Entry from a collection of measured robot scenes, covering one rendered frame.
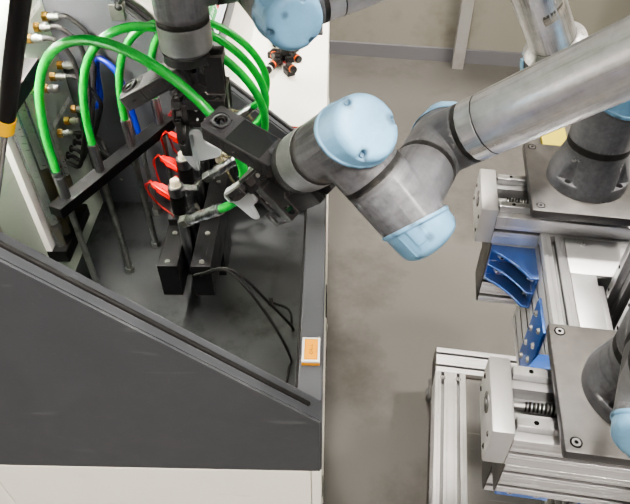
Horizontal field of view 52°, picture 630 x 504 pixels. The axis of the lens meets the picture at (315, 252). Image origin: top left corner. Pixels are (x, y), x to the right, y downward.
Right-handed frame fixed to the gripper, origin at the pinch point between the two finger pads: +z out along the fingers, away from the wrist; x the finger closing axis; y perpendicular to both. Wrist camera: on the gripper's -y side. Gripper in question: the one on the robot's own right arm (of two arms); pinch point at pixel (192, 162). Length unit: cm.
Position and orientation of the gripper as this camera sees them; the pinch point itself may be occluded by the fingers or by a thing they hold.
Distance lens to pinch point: 108.9
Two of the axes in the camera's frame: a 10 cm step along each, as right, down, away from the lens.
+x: 0.3, -7.0, 7.1
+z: 0.1, 7.1, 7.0
